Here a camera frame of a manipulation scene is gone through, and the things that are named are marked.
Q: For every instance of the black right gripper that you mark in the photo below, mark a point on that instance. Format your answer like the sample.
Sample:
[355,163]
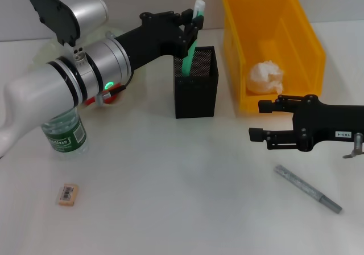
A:
[327,121]

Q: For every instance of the white and silver left robot arm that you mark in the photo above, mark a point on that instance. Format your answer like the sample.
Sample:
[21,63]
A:
[42,90]

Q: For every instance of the clear water bottle green label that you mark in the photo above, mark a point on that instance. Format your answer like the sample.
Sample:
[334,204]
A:
[65,141]

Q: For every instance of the silver connector plug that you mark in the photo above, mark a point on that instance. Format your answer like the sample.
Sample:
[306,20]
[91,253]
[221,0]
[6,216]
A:
[101,98]
[359,144]

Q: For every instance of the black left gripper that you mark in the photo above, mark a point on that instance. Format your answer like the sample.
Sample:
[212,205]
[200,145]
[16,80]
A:
[153,41]

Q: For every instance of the red-orange fruit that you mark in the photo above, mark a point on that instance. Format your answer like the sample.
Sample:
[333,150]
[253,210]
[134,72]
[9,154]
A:
[89,101]

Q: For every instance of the light green pen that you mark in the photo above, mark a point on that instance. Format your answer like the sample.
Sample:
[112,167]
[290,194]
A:
[187,64]

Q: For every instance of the black mesh pen holder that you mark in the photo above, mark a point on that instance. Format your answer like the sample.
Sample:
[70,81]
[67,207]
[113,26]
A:
[196,101]

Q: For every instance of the beige eraser with barcode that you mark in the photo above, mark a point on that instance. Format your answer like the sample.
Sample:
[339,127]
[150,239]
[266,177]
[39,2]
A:
[66,194]

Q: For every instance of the white paper ball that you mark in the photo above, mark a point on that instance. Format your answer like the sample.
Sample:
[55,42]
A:
[264,77]

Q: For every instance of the grey marker pen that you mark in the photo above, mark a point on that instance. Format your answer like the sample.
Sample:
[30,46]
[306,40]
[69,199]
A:
[307,189]

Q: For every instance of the translucent green wavy fruit bowl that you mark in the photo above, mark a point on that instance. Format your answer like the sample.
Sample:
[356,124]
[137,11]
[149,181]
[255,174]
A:
[42,51]

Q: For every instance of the yellow plastic storage bin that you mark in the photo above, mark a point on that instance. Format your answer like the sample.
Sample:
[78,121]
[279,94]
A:
[270,24]

